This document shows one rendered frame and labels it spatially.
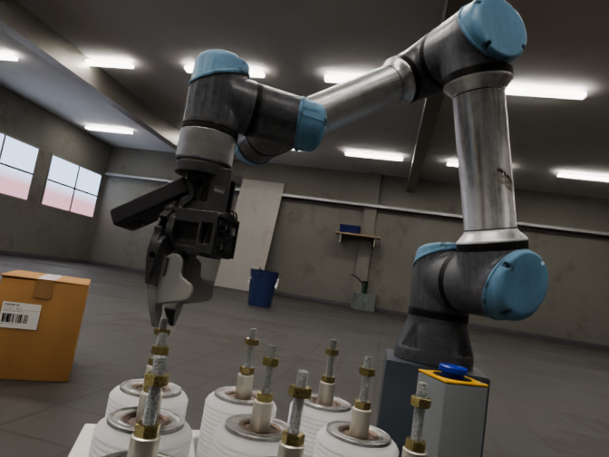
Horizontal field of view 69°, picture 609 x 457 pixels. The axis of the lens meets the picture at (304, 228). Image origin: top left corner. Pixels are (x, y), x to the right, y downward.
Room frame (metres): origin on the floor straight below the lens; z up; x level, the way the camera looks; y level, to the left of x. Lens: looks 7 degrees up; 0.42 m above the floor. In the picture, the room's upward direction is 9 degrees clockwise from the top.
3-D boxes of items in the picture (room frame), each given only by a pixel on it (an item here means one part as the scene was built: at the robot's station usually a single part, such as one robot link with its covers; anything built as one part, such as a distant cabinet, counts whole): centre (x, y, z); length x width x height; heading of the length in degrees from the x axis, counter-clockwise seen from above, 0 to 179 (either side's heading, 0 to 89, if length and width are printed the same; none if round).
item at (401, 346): (0.90, -0.29, 0.35); 0.15 x 0.15 x 0.10
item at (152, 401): (0.36, 0.10, 0.30); 0.01 x 0.01 x 0.08
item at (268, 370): (0.51, 0.01, 0.30); 0.01 x 0.01 x 0.08
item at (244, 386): (0.62, 0.05, 0.26); 0.02 x 0.02 x 0.03
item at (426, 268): (0.89, -0.29, 0.47); 0.13 x 0.12 x 0.14; 21
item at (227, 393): (0.62, 0.05, 0.25); 0.08 x 0.08 x 0.01
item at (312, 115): (0.64, 0.06, 0.64); 0.11 x 0.11 x 0.08; 21
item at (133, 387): (0.59, 0.16, 0.25); 0.08 x 0.08 x 0.01
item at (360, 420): (0.54, -0.10, 0.26); 0.02 x 0.02 x 0.03
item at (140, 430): (0.36, 0.10, 0.29); 0.02 x 0.02 x 0.01; 3
